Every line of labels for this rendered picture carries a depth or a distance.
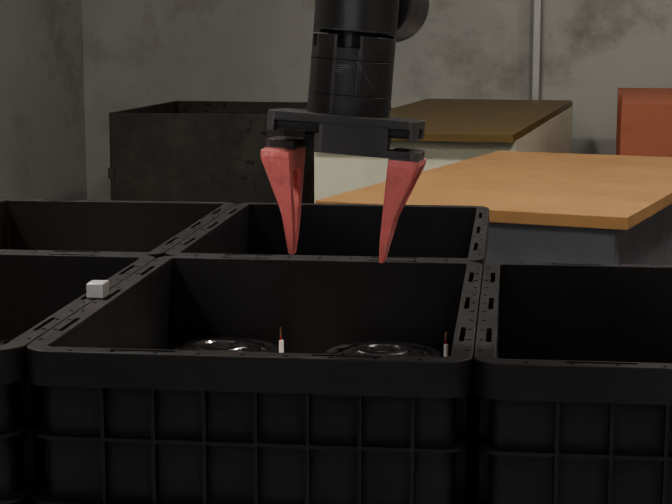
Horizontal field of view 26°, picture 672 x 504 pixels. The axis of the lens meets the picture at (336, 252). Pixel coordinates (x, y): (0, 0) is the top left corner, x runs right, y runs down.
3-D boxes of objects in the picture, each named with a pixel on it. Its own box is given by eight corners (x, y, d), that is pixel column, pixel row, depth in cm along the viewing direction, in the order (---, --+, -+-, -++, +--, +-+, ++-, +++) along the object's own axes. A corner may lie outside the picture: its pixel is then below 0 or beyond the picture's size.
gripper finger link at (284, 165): (270, 245, 105) (279, 115, 104) (368, 254, 104) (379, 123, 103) (251, 256, 99) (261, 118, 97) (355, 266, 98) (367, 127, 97)
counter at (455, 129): (569, 253, 723) (573, 100, 711) (510, 351, 510) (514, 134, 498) (425, 248, 740) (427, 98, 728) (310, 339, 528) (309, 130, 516)
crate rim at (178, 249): (483, 286, 133) (483, 260, 132) (161, 280, 136) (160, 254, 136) (489, 225, 172) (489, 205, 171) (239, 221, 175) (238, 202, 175)
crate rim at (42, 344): (471, 399, 93) (472, 362, 93) (19, 385, 97) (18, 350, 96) (483, 287, 133) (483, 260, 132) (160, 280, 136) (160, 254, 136)
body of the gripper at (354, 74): (282, 133, 104) (289, 29, 103) (423, 145, 103) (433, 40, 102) (264, 137, 98) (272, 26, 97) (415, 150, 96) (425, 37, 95)
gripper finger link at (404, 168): (319, 249, 105) (329, 119, 104) (418, 259, 104) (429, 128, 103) (303, 261, 98) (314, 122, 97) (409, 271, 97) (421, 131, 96)
